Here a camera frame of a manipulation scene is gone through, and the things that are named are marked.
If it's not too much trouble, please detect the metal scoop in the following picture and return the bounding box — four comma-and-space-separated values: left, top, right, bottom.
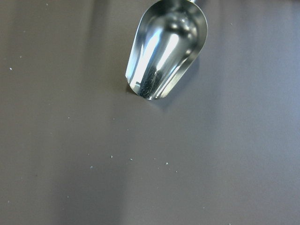
125, 0, 208, 100

